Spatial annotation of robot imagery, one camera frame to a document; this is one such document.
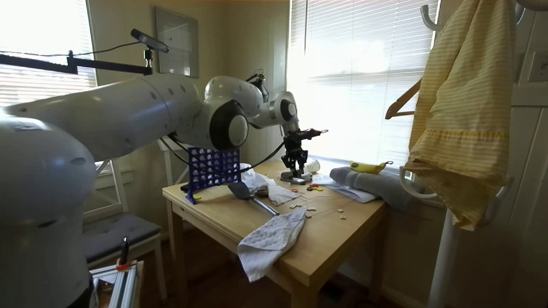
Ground white coat rack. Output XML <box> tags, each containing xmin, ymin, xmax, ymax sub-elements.
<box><xmin>397</xmin><ymin>0</ymin><xmax>548</xmax><ymax>308</ymax></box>

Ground folded grey towel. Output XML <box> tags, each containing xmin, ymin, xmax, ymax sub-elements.
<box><xmin>328</xmin><ymin>164</ymin><xmax>426</xmax><ymax>213</ymax></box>

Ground white window blinds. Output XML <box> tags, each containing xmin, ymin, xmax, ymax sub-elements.
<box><xmin>287</xmin><ymin>0</ymin><xmax>441</xmax><ymax>167</ymax></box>

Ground crumpled white plastic bag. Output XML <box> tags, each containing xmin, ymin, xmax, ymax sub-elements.
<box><xmin>237</xmin><ymin>164</ymin><xmax>270</xmax><ymax>195</ymax></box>

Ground white paper sheets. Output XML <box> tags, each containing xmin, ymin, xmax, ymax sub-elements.
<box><xmin>325</xmin><ymin>179</ymin><xmax>380</xmax><ymax>205</ymax></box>

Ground white wooden chair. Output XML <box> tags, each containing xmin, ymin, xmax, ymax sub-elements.
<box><xmin>159</xmin><ymin>138</ymin><xmax>191</xmax><ymax>188</ymax></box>

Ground white chair with grey cushion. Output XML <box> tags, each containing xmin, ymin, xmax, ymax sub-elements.
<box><xmin>82</xmin><ymin>157</ymin><xmax>169</xmax><ymax>301</ymax></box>

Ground framed wall picture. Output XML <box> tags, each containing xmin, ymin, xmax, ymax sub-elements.
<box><xmin>150</xmin><ymin>5</ymin><xmax>200</xmax><ymax>80</ymax></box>

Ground black red pen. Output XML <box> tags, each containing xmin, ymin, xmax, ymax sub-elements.
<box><xmin>114</xmin><ymin>234</ymin><xmax>131</xmax><ymax>273</ymax></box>

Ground black camera on boom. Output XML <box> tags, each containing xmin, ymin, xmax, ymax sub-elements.
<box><xmin>128</xmin><ymin>27</ymin><xmax>171</xmax><ymax>56</ymax></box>

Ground light wooden table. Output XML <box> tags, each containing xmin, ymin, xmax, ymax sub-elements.
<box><xmin>160</xmin><ymin>160</ymin><xmax>393</xmax><ymax>308</ymax></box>

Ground grey power adapter box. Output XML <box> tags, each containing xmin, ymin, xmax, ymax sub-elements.
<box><xmin>289</xmin><ymin>171</ymin><xmax>313</xmax><ymax>186</ymax></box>

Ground white green box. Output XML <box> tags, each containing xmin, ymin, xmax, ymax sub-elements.
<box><xmin>87</xmin><ymin>258</ymin><xmax>145</xmax><ymax>308</ymax></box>

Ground small black frying pan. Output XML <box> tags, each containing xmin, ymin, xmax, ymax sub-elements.
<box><xmin>225</xmin><ymin>179</ymin><xmax>282</xmax><ymax>219</ymax></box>

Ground small window with blinds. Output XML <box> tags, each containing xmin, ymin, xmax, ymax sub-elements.
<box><xmin>0</xmin><ymin>0</ymin><xmax>99</xmax><ymax>92</ymax></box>

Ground blue Connect Four grid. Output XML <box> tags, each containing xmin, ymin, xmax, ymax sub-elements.
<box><xmin>184</xmin><ymin>145</ymin><xmax>243</xmax><ymax>205</ymax></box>

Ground black camera on tripod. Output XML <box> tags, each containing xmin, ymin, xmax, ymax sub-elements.
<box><xmin>244</xmin><ymin>70</ymin><xmax>270</xmax><ymax>99</ymax></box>

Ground pale yellow garment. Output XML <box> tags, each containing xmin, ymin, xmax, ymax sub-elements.
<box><xmin>405</xmin><ymin>0</ymin><xmax>517</xmax><ymax>232</ymax></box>

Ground small white game pieces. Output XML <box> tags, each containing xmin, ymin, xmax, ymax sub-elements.
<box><xmin>287</xmin><ymin>201</ymin><xmax>318</xmax><ymax>220</ymax></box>

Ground white panel door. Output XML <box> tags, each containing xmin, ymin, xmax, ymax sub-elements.
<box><xmin>501</xmin><ymin>10</ymin><xmax>548</xmax><ymax>308</ymax></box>

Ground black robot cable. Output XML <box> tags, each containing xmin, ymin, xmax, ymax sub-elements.
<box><xmin>159</xmin><ymin>135</ymin><xmax>287</xmax><ymax>174</ymax></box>

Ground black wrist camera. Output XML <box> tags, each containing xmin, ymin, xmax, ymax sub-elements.
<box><xmin>299</xmin><ymin>126</ymin><xmax>330</xmax><ymax>142</ymax></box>

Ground crumpled printed white cloth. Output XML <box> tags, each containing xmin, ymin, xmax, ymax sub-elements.
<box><xmin>234</xmin><ymin>205</ymin><xmax>309</xmax><ymax>284</ymax></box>

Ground yellow banana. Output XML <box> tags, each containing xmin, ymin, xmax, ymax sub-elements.
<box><xmin>347</xmin><ymin>159</ymin><xmax>393</xmax><ymax>176</ymax></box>

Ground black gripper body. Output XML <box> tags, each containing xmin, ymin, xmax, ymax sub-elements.
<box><xmin>280</xmin><ymin>128</ymin><xmax>315</xmax><ymax>166</ymax></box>

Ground wooden clothes hanger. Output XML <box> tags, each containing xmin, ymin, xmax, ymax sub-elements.
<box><xmin>383</xmin><ymin>77</ymin><xmax>424</xmax><ymax>121</ymax></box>

